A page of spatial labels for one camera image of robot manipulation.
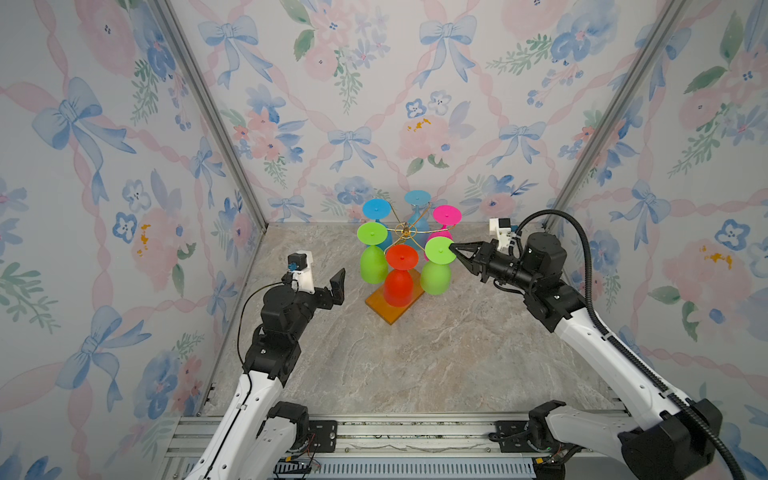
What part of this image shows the aluminium rail base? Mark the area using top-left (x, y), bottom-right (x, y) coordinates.
top-left (153, 412), bottom-right (635, 479)

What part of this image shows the aluminium corner post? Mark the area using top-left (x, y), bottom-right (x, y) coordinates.
top-left (148, 0), bottom-right (268, 234)
top-left (553, 0), bottom-right (689, 210)

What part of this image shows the blue wine glass right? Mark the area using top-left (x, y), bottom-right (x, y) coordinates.
top-left (405, 190), bottom-right (431, 248)

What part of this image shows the black corrugated cable conduit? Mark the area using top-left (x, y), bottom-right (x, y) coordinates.
top-left (515, 209), bottom-right (748, 480)

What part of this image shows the blue wine glass left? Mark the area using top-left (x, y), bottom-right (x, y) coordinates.
top-left (362, 198), bottom-right (393, 250)

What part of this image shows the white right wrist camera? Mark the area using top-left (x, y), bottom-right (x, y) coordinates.
top-left (489, 218), bottom-right (516, 254)

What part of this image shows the aluminium corner post left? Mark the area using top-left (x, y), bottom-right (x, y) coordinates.
top-left (148, 0), bottom-right (268, 234)

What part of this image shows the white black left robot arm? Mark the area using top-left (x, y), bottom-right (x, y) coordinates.
top-left (187, 268), bottom-right (346, 479)

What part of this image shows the green wine glass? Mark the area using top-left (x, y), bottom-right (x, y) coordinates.
top-left (420, 236), bottom-right (456, 296)
top-left (357, 221), bottom-right (389, 284)

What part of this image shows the red wine glass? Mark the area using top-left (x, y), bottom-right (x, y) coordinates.
top-left (384, 244), bottom-right (418, 307)

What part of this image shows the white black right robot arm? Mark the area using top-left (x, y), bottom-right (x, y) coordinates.
top-left (450, 232), bottom-right (722, 479)

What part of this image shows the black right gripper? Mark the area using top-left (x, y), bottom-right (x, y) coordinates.
top-left (450, 243), bottom-right (539, 298)

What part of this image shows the blue wine glass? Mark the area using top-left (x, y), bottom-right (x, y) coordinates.
top-left (362, 198), bottom-right (393, 250)
top-left (405, 190), bottom-right (431, 248)

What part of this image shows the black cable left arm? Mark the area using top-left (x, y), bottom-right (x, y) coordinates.
top-left (235, 280), bottom-right (289, 368)

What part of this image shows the gold wire rack wooden base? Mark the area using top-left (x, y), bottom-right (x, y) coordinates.
top-left (357, 190), bottom-right (462, 325)

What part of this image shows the pink wine glass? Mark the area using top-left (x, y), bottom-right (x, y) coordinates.
top-left (427, 205), bottom-right (463, 241)

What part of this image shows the aluminium corner post right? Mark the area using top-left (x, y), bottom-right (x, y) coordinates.
top-left (553, 0), bottom-right (689, 210)

